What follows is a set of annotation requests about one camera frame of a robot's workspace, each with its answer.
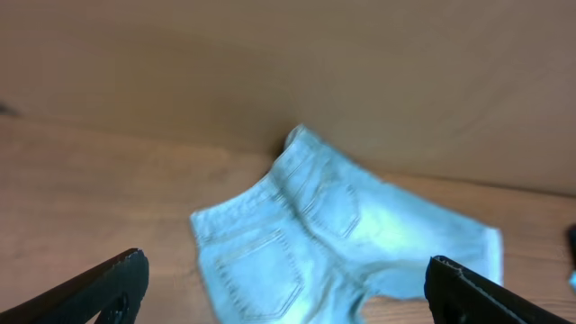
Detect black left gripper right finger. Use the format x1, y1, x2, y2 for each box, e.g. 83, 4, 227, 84
424, 256, 570, 324

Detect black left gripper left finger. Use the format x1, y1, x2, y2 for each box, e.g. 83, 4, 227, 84
1, 248, 149, 324

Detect light blue denim shorts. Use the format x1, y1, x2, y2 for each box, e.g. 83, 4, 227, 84
191, 126, 503, 323

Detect brown cardboard box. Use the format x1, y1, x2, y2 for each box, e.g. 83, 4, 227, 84
1, 0, 575, 194

